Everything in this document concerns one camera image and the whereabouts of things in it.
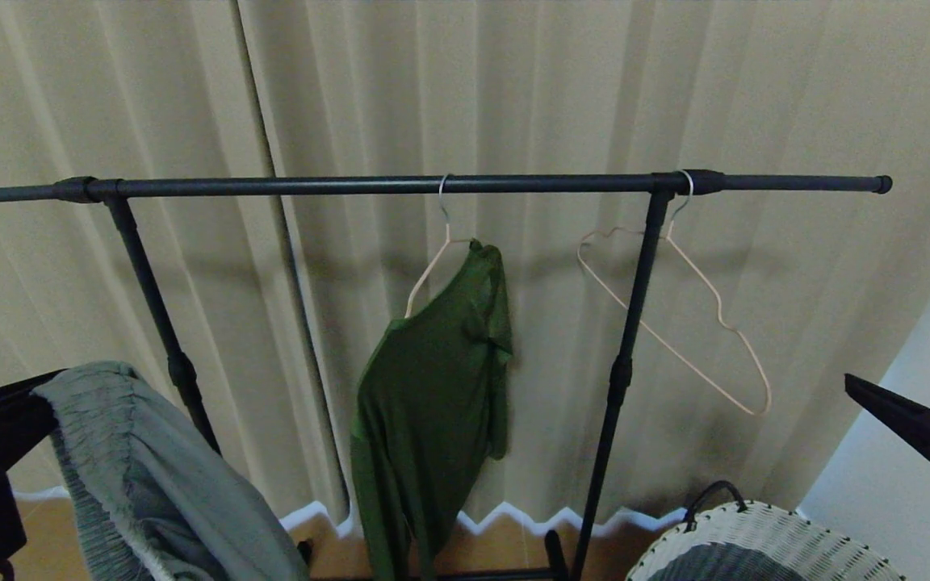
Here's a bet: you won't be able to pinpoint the pale grey shorts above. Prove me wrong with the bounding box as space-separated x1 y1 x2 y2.
31 360 311 581

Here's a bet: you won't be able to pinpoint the pink clothes hanger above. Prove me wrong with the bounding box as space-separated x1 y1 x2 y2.
576 169 773 419
404 173 478 320

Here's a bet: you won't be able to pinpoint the green long-sleeved shirt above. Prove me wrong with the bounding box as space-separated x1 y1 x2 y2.
350 238 514 581

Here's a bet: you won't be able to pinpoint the white laundry basket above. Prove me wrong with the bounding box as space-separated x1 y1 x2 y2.
625 480 907 581

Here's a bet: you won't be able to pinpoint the black clothes rack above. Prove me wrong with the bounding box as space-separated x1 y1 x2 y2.
0 168 894 581

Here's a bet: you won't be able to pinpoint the beige curtain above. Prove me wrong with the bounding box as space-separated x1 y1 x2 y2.
0 0 930 537

